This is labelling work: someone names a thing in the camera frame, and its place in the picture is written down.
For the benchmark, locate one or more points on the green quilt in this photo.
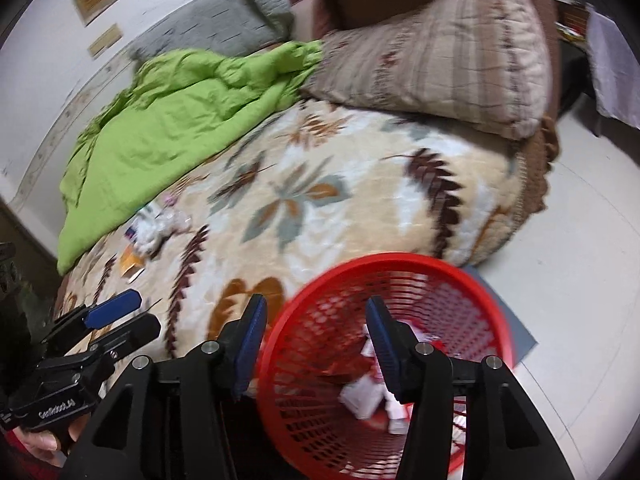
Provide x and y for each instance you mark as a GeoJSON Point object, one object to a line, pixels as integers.
{"type": "Point", "coordinates": [165, 125]}

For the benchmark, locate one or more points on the grey quilted pillow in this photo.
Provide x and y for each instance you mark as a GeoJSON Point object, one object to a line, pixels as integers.
{"type": "Point", "coordinates": [215, 25]}

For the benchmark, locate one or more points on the grey floor mat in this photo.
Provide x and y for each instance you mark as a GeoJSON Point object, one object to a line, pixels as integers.
{"type": "Point", "coordinates": [515, 330]}

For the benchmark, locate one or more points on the red plastic mesh basket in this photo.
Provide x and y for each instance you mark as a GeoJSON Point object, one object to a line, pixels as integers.
{"type": "Point", "coordinates": [450, 280]}

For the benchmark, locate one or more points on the black table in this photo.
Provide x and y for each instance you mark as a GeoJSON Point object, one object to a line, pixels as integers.
{"type": "Point", "coordinates": [575, 75]}

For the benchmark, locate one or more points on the torn white medicine box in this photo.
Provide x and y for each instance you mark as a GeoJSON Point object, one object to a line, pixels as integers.
{"type": "Point", "coordinates": [360, 395]}

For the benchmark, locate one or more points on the dark wooden cabinet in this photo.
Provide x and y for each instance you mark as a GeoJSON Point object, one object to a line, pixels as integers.
{"type": "Point", "coordinates": [25, 285]}

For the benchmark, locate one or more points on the person's left hand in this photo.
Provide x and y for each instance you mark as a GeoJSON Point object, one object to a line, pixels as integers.
{"type": "Point", "coordinates": [37, 442]}

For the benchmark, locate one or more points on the small framed wall picture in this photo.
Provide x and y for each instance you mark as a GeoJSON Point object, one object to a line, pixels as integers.
{"type": "Point", "coordinates": [105, 40]}

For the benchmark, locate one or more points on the orange cardboard box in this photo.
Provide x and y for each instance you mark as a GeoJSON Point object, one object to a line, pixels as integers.
{"type": "Point", "coordinates": [132, 260]}

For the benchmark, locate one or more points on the clear plastic wrapper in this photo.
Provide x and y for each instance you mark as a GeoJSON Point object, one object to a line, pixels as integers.
{"type": "Point", "coordinates": [175, 220]}

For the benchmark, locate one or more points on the leaf print fleece blanket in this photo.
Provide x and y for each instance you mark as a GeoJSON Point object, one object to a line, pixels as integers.
{"type": "Point", "coordinates": [350, 170]}

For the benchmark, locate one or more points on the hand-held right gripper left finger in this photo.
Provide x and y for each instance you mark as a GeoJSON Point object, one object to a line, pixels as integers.
{"type": "Point", "coordinates": [250, 345]}

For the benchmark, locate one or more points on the white tablecloth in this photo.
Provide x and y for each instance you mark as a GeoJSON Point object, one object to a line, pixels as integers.
{"type": "Point", "coordinates": [615, 70]}

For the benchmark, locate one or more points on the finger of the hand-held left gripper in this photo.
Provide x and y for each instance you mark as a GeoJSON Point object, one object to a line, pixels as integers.
{"type": "Point", "coordinates": [115, 305]}
{"type": "Point", "coordinates": [132, 332]}

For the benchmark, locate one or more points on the brown patterned pillow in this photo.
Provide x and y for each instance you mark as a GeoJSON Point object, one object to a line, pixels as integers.
{"type": "Point", "coordinates": [435, 60]}

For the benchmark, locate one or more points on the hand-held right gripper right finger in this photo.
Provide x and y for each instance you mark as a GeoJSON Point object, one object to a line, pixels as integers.
{"type": "Point", "coordinates": [385, 350]}

